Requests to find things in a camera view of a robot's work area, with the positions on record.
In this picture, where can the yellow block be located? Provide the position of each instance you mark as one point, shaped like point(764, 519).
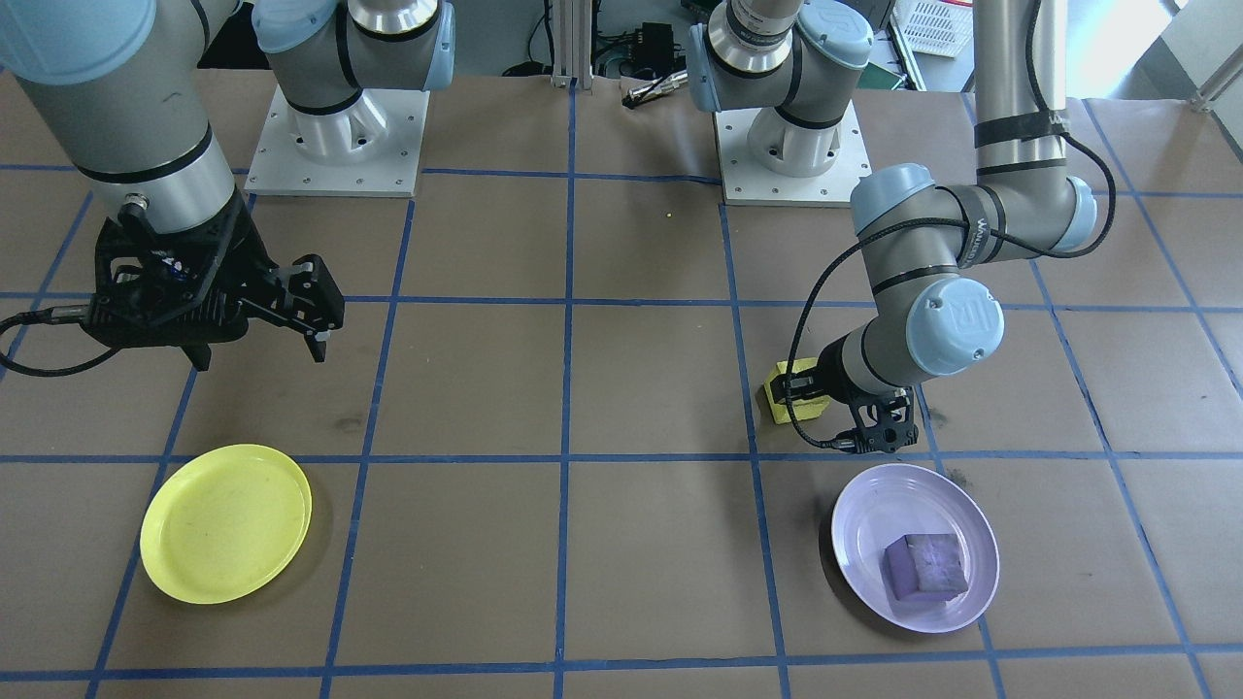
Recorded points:
point(782, 410)

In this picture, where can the purple block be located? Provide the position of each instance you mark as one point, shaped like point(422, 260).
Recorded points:
point(927, 565)

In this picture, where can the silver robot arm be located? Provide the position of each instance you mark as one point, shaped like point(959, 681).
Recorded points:
point(957, 325)
point(117, 107)

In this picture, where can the purple round plate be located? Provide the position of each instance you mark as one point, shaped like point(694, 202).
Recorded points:
point(879, 515)

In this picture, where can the yellow round plate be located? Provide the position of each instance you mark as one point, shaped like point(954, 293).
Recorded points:
point(225, 524)

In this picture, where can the silver metal plug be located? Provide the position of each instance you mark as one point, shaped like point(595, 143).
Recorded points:
point(655, 89)

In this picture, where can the white plastic basket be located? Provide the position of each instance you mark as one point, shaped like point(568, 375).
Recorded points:
point(932, 27)

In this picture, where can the black electronic device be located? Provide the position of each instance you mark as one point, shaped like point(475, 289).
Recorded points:
point(656, 44)

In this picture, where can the metal bar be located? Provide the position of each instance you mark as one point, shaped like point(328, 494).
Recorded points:
point(1219, 89)

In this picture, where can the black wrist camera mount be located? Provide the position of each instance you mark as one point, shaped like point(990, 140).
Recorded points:
point(882, 422)
point(165, 320)

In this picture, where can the white square base plate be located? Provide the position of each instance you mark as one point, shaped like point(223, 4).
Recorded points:
point(791, 186)
point(335, 160)

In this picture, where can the aluminium frame post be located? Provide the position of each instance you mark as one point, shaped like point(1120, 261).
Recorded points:
point(573, 44)

